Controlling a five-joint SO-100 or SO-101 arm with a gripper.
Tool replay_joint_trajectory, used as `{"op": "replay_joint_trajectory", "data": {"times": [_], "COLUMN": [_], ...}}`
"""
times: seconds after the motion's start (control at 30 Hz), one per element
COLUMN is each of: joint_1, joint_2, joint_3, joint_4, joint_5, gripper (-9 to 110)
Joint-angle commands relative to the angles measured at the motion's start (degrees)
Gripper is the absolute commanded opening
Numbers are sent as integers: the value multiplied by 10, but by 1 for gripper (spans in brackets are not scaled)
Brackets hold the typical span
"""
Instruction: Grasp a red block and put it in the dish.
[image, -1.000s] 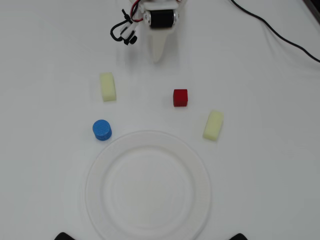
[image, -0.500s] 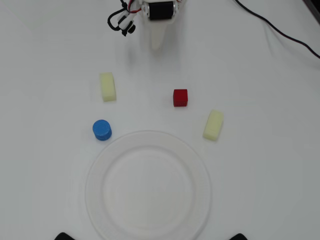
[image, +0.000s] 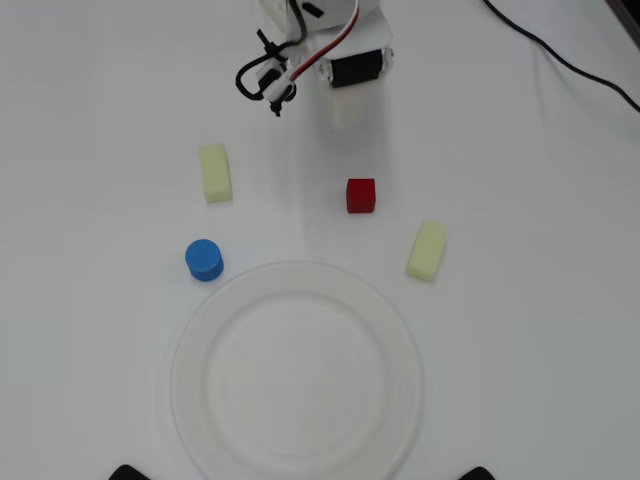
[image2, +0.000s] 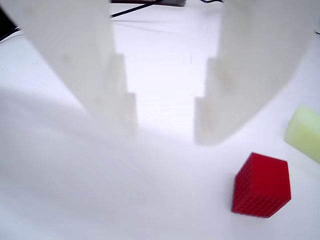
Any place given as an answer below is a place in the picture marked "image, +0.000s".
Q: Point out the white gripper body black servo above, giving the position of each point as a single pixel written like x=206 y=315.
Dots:
x=357 y=73

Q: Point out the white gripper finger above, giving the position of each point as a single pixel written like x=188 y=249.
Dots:
x=345 y=111

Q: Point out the red cube block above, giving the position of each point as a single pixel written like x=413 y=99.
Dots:
x=360 y=196

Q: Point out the pale yellow sponge block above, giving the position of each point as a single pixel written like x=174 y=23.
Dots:
x=426 y=251
x=216 y=174

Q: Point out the blue cylinder block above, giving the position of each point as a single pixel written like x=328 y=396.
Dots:
x=204 y=260

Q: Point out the white round plate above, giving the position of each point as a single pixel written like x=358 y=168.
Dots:
x=295 y=372

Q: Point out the black stand foot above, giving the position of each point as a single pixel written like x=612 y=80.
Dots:
x=131 y=473
x=481 y=473

